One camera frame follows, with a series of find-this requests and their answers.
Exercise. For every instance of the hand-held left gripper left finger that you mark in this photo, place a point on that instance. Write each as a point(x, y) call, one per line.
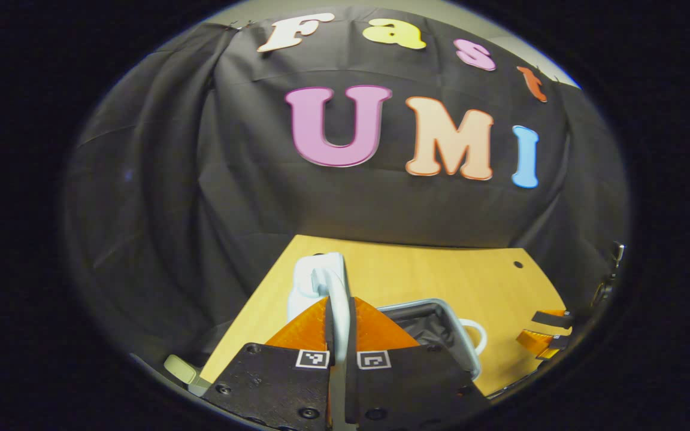
point(273, 383)

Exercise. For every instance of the pale green object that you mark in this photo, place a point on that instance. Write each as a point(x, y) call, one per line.
point(180, 368)

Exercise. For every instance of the light blue suitcase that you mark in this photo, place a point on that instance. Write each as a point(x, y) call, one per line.
point(315, 287)

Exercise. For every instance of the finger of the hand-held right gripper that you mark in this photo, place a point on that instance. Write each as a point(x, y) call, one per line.
point(551, 319)
point(533, 341)

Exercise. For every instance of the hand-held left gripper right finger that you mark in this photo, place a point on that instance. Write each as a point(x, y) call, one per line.
point(411, 383)

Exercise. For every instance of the black backdrop cloth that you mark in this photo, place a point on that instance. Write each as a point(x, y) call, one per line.
point(231, 179)

